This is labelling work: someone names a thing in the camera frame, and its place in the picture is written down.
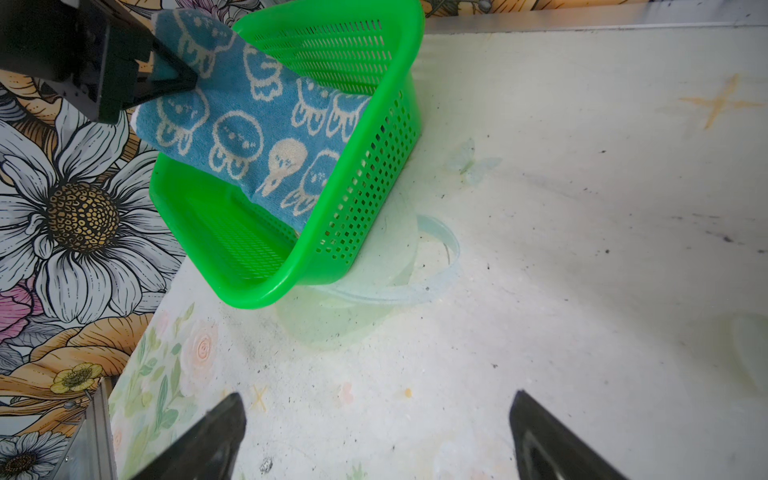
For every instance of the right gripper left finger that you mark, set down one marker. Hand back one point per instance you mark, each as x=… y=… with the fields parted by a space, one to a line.
x=208 y=450

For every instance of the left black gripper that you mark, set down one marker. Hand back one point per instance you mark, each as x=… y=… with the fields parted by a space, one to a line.
x=90 y=53

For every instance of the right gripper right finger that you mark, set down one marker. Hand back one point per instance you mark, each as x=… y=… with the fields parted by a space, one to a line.
x=546 y=449

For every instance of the blue white patterned towel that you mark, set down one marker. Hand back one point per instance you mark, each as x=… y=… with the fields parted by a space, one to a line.
x=250 y=121

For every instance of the green plastic basket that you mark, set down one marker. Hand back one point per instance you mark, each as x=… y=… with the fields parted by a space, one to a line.
x=249 y=258

